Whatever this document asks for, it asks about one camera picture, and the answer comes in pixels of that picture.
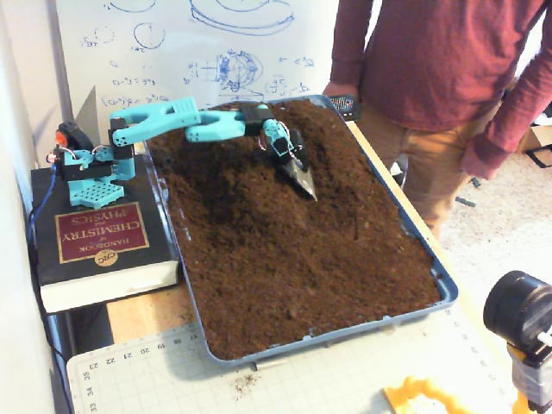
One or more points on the blue plastic tray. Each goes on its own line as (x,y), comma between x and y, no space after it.
(448,289)

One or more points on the black chemistry handbook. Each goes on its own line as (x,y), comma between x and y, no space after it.
(103,241)

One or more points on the black camera lens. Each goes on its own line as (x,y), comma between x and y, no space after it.
(515,306)

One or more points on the grey yellow camera stand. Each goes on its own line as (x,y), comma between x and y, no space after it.
(530,379)

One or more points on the person's left forearm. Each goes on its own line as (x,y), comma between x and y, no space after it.
(513,116)

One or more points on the black device with lights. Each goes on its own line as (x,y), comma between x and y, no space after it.
(347,108)

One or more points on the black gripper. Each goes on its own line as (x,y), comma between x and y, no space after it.
(297,162)

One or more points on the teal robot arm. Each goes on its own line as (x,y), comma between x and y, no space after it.
(164,121)

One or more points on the brown soil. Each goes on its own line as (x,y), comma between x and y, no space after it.
(302,267)

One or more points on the person's left hand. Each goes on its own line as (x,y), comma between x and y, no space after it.
(478,163)

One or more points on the person in red shirt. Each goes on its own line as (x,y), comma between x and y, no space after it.
(440,64)

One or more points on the whiteboard with blue sketches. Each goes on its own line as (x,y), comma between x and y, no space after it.
(194,43)

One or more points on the cardboard box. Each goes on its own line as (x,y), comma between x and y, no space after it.
(537,138)

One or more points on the person's right hand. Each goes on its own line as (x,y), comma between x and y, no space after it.
(340,89)

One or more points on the small black floor item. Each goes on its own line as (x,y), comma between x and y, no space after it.
(476,182)
(466,202)

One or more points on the green cutting mat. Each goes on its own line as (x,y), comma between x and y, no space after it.
(302,388)

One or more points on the person's right forearm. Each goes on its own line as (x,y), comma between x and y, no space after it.
(347,43)

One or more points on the yellow plastic part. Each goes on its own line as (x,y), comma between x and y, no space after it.
(414,394)

